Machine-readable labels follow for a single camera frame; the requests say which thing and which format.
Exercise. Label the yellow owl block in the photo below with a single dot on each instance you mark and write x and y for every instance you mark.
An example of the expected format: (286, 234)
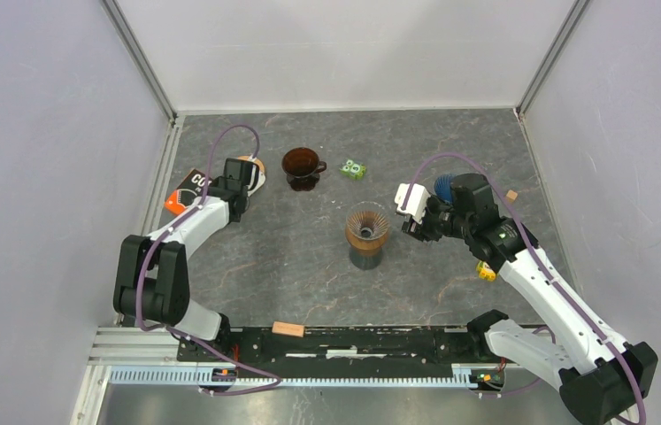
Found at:
(485, 272)

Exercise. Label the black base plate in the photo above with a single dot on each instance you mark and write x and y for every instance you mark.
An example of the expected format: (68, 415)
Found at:
(352, 352)

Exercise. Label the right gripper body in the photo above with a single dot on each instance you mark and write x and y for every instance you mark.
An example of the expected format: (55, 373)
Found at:
(440, 220)

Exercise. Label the coffee filter box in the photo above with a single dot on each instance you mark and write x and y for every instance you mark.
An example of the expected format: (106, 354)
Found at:
(186, 192)

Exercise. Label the small wooden cube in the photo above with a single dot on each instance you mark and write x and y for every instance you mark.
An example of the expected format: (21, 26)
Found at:
(511, 196)

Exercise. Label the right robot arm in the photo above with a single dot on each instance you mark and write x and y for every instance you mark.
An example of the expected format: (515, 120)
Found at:
(598, 374)

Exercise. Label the green monster block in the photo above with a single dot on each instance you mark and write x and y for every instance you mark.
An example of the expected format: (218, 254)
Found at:
(353, 170)

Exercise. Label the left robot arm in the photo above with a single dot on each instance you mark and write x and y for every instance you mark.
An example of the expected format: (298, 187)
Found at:
(152, 283)

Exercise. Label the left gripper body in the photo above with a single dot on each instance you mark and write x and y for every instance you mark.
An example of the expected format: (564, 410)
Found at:
(247, 200)

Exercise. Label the brown glass dripper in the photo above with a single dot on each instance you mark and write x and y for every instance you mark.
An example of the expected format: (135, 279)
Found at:
(302, 167)

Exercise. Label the blue glass dripper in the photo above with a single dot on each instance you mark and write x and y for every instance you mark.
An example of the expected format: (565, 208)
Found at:
(442, 187)

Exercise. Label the wooden rectangular block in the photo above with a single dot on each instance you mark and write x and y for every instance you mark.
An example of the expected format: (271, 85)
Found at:
(288, 329)

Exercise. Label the aluminium frame rail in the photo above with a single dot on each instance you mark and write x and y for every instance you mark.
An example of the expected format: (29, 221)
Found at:
(130, 356)

